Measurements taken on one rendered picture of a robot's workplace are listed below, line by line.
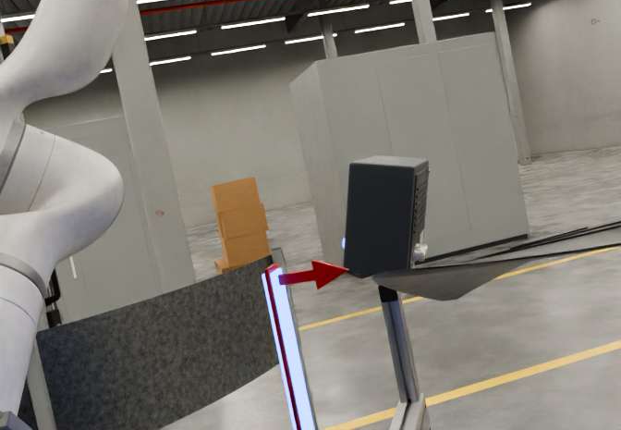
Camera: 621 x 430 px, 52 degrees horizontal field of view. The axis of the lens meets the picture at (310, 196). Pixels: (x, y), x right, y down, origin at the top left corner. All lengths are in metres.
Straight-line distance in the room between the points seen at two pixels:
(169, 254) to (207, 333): 2.41
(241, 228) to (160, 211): 3.93
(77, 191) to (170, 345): 1.41
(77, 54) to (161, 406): 1.50
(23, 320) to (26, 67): 0.30
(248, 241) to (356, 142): 2.54
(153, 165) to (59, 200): 3.81
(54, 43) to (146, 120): 3.78
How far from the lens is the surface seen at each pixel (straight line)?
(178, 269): 4.60
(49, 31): 0.84
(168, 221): 4.57
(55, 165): 0.79
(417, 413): 1.05
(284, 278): 0.51
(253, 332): 2.37
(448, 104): 6.95
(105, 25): 0.85
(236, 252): 8.45
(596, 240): 0.43
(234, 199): 8.39
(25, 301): 0.68
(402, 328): 1.05
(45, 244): 0.73
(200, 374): 2.21
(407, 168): 1.06
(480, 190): 7.06
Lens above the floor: 1.27
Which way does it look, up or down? 3 degrees down
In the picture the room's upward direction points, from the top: 11 degrees counter-clockwise
